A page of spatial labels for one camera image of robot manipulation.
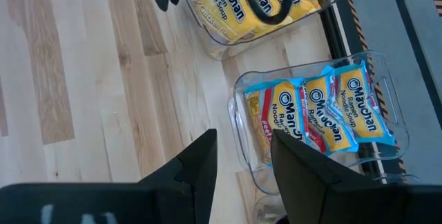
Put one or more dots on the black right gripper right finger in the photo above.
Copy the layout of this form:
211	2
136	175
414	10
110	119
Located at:
328	200

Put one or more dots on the black aluminium table frame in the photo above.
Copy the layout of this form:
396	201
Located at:
331	34

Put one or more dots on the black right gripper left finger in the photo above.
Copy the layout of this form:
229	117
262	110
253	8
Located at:
155	203

